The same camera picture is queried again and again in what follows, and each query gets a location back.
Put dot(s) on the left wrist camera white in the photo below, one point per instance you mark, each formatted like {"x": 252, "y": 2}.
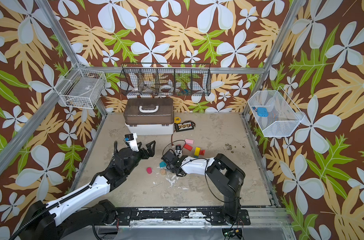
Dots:
{"x": 131, "y": 141}

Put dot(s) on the white wire basket left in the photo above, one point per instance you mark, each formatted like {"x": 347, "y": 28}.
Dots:
{"x": 81, "y": 87}

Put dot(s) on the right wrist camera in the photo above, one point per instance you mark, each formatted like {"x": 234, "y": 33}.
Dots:
{"x": 178, "y": 150}

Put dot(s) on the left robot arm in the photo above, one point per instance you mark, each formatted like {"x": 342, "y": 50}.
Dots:
{"x": 61, "y": 217}

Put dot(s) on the yellow tape measure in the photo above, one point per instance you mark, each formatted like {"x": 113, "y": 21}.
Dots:
{"x": 177, "y": 120}

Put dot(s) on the light pink block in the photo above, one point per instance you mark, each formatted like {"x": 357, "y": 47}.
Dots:
{"x": 189, "y": 141}

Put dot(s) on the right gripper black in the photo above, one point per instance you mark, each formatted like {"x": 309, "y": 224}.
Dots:
{"x": 170, "y": 158}

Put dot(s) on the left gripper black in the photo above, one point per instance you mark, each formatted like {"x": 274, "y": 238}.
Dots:
{"x": 150, "y": 152}

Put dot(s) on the white wire basket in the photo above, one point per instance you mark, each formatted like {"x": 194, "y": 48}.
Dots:
{"x": 284, "y": 115}
{"x": 81, "y": 87}

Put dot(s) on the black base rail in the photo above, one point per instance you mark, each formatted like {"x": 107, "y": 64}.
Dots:
{"x": 210, "y": 215}

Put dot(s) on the red rectangular block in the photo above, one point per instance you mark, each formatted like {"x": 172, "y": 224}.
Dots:
{"x": 188, "y": 147}

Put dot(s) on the blue object in basket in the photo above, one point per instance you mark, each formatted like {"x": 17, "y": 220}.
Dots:
{"x": 262, "y": 112}

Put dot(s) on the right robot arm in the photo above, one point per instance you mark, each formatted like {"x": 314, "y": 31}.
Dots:
{"x": 226, "y": 176}

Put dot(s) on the white box brown lid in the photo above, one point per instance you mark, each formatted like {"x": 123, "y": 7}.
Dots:
{"x": 150, "y": 116}

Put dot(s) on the teal arch block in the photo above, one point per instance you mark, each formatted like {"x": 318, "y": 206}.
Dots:
{"x": 162, "y": 164}

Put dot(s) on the yellow rectangular block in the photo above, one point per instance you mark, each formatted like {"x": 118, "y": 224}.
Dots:
{"x": 197, "y": 151}

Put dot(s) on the white wire basket right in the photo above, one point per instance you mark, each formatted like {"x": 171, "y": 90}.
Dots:
{"x": 284, "y": 115}

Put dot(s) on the black wire basket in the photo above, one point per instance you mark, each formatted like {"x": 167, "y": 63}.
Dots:
{"x": 155, "y": 79}

